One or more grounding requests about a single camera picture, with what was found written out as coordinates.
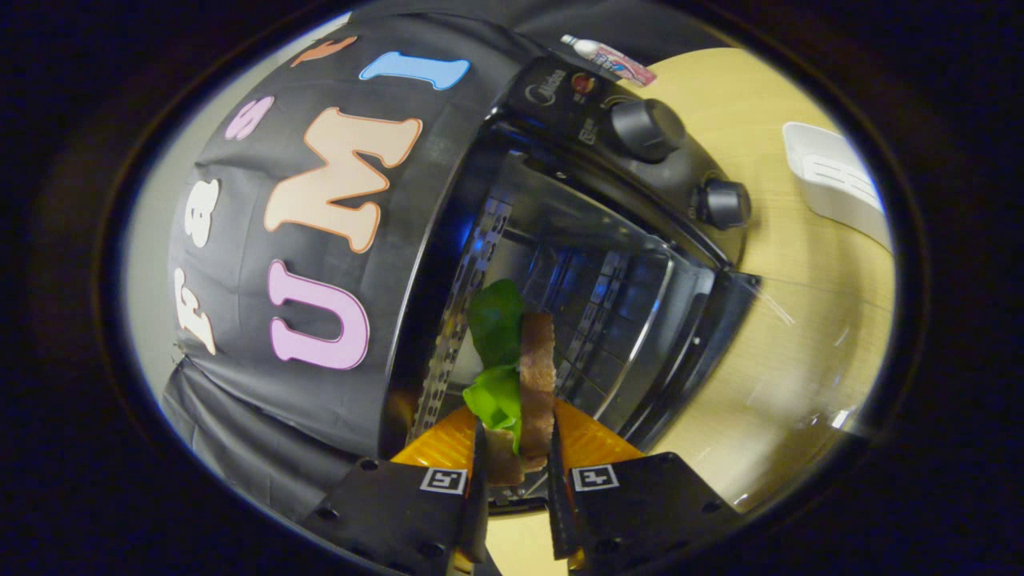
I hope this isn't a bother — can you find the silver bottle with pink label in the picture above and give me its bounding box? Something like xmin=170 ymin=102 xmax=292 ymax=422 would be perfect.
xmin=560 ymin=34 xmax=658 ymax=87

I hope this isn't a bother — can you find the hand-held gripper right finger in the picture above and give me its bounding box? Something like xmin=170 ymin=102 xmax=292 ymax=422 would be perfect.
xmin=546 ymin=398 xmax=741 ymax=573

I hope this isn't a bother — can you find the white plastic tray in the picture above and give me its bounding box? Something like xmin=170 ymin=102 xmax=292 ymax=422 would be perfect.
xmin=782 ymin=122 xmax=893 ymax=253

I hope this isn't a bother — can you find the black backdrop cloth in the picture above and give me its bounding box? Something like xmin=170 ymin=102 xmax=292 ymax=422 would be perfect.
xmin=160 ymin=0 xmax=721 ymax=521

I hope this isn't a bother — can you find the white bread lettuce sandwich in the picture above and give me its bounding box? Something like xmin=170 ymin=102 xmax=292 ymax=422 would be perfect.
xmin=462 ymin=278 xmax=558 ymax=487

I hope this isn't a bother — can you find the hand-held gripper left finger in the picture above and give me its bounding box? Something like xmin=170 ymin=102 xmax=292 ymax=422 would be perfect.
xmin=302 ymin=404 xmax=489 ymax=576

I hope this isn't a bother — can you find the black toaster oven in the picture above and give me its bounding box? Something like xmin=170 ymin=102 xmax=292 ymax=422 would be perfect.
xmin=380 ymin=54 xmax=873 ymax=517

